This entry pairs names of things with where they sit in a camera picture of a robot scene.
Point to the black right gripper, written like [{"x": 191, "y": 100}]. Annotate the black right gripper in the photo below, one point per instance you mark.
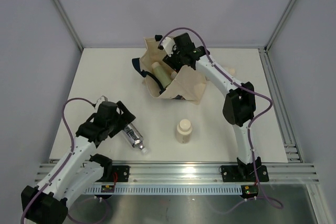
[{"x": 170, "y": 61}]

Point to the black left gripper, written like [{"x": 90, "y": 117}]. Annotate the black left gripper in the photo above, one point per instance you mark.
[{"x": 126, "y": 117}]

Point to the green bottle white cap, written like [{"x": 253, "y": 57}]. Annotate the green bottle white cap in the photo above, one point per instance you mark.
[
  {"x": 161, "y": 74},
  {"x": 173, "y": 75}
]

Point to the silver metallic bottle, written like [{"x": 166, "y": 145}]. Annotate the silver metallic bottle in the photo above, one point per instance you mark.
[{"x": 135, "y": 138}]

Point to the floral canvas tote bag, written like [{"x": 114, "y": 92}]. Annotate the floral canvas tote bag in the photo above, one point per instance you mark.
[{"x": 188, "y": 85}]

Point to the cream bottle white cap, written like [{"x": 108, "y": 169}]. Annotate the cream bottle white cap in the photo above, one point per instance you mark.
[{"x": 184, "y": 131}]

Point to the white lotion bottle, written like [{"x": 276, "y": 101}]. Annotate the white lotion bottle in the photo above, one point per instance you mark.
[{"x": 231, "y": 71}]

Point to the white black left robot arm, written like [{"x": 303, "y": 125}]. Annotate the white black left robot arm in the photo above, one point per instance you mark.
[{"x": 51, "y": 199}]

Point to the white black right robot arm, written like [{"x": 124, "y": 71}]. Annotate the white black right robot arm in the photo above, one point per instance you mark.
[{"x": 239, "y": 104}]

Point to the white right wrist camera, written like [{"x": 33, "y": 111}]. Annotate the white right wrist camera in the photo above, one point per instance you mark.
[{"x": 167, "y": 44}]

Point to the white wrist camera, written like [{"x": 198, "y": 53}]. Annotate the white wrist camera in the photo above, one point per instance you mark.
[
  {"x": 167, "y": 44},
  {"x": 100, "y": 100}
]

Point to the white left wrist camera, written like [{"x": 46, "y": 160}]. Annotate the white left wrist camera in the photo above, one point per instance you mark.
[{"x": 100, "y": 100}]

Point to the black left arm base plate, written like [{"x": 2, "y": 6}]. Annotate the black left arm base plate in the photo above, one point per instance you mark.
[{"x": 119, "y": 172}]

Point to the white slotted cable duct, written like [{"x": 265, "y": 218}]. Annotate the white slotted cable duct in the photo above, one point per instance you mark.
[{"x": 164, "y": 190}]

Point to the right aluminium frame post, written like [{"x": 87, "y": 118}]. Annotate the right aluminium frame post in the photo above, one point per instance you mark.
[{"x": 280, "y": 24}]

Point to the aluminium frame post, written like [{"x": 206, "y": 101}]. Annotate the aluminium frame post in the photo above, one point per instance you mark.
[
  {"x": 68, "y": 24},
  {"x": 280, "y": 24}
]

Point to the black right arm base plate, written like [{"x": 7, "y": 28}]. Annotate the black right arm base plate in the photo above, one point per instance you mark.
[{"x": 232, "y": 173}]

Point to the left aluminium frame post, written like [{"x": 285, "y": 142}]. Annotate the left aluminium frame post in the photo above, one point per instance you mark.
[{"x": 68, "y": 24}]

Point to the aluminium mounting rail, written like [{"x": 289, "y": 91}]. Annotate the aluminium mounting rail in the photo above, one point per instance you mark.
[{"x": 209, "y": 173}]

